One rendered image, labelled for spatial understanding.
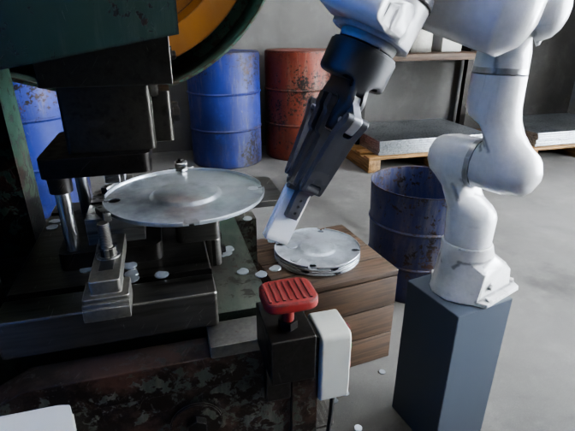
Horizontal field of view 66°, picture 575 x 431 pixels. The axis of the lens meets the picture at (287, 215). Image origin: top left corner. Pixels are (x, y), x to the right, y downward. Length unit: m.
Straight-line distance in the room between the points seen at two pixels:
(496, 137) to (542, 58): 4.73
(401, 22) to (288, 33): 3.80
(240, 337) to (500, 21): 0.52
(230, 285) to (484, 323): 0.67
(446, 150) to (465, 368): 0.55
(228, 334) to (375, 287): 0.83
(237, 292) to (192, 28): 0.63
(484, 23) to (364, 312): 1.09
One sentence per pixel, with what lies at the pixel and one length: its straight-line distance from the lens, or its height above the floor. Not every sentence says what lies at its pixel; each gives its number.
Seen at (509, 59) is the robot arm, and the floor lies 1.01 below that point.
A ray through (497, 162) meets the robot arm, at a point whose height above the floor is 0.81.
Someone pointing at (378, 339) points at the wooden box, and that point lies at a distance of 1.59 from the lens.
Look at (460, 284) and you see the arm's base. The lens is 1.15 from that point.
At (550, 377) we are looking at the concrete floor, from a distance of 1.78.
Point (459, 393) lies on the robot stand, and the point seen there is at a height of 0.19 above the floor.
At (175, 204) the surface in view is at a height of 0.79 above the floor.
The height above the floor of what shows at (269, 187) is 0.78.
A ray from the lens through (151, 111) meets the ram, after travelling 0.73.
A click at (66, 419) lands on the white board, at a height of 0.56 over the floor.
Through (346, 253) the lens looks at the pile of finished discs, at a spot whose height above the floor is 0.38.
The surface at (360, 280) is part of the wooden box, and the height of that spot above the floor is 0.34.
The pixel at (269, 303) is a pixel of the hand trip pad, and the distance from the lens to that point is 0.55.
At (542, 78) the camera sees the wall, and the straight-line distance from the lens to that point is 5.77.
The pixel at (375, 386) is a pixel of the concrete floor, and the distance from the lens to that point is 1.55.
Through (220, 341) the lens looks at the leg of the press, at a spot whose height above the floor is 0.64.
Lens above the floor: 1.07
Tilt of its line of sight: 23 degrees down
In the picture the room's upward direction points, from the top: straight up
